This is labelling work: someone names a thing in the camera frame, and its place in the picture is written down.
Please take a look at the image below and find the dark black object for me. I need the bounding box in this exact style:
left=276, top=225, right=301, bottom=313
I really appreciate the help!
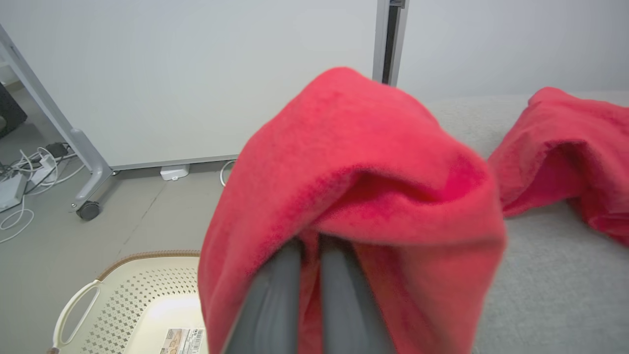
left=0, top=83, right=28, bottom=139

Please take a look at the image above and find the white power strip with cables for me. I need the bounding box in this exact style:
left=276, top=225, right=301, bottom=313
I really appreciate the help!
left=20, top=147, right=87, bottom=197

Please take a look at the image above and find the plain red garment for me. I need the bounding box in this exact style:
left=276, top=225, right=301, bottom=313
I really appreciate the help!
left=487, top=87, right=629, bottom=246

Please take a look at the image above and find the grey partition frame leg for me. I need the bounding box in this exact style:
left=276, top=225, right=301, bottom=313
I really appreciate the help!
left=0, top=24, right=114, bottom=211

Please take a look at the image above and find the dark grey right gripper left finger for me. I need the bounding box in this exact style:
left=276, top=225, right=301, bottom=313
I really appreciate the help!
left=224, top=238, right=303, bottom=354

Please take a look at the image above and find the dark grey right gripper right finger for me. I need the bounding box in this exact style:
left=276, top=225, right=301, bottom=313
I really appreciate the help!
left=319, top=236, right=394, bottom=354

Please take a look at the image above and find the white power adapter box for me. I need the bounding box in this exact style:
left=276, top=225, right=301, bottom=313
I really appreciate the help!
left=160, top=164, right=190, bottom=181

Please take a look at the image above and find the beige perforated laundry basket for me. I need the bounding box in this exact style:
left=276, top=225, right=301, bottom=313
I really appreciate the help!
left=48, top=251, right=208, bottom=354

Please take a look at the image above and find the white partition panel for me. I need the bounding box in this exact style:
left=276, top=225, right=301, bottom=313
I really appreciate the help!
left=391, top=0, right=629, bottom=97
left=0, top=0, right=391, bottom=171

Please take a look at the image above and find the white cable loop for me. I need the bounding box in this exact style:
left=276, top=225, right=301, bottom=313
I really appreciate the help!
left=219, top=159, right=237, bottom=188

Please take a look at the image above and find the printed barcode sticker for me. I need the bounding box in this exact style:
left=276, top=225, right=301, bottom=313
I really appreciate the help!
left=159, top=327, right=207, bottom=354

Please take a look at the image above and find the red garment with white stripes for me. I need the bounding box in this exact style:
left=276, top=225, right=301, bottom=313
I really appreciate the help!
left=198, top=67, right=508, bottom=354

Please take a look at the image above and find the black caster wheel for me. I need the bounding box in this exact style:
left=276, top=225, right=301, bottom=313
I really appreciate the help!
left=76, top=201, right=101, bottom=221

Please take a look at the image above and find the white floor cable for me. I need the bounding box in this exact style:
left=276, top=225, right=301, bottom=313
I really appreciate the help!
left=0, top=194, right=35, bottom=244

